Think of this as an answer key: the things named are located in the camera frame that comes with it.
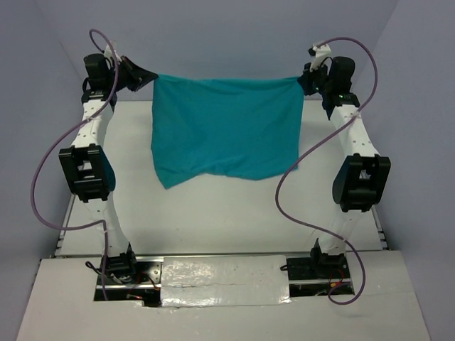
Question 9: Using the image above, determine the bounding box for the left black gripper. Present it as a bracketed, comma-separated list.
[105, 56, 157, 93]

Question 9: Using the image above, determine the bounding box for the silver taped panel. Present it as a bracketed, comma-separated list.
[160, 255, 291, 308]

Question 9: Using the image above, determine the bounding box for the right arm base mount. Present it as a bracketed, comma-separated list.
[280, 240, 354, 298]

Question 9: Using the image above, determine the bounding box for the teal t shirt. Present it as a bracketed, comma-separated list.
[151, 75, 304, 189]

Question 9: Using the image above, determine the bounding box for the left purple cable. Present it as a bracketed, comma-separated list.
[31, 28, 123, 302]

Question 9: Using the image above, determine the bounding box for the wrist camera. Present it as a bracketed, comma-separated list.
[308, 44, 331, 72]
[103, 40, 121, 63]

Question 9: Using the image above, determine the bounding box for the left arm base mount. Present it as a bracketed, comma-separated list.
[85, 256, 164, 308]

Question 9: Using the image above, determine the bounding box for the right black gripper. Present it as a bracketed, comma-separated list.
[299, 59, 333, 96]

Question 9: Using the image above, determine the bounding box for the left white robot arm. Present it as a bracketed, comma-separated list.
[58, 53, 158, 283]

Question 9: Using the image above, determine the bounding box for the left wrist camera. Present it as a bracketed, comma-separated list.
[103, 40, 121, 63]

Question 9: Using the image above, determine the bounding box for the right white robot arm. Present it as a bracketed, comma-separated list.
[298, 57, 391, 278]

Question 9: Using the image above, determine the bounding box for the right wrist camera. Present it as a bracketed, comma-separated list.
[308, 44, 331, 72]

